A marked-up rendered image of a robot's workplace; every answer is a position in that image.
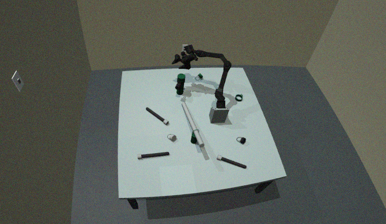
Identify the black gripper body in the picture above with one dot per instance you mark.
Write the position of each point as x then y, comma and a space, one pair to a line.
183, 60

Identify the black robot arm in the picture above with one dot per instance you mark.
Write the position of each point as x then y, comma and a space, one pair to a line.
227, 65

